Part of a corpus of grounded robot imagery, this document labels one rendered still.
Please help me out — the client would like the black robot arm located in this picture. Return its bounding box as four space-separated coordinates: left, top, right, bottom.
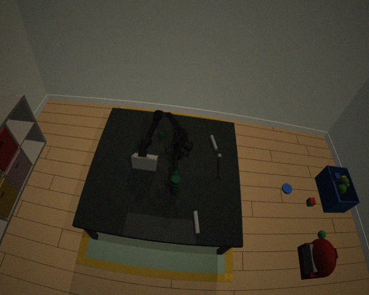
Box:
137 110 194 157

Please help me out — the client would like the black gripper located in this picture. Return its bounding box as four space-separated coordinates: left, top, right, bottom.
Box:
165 146 189 160

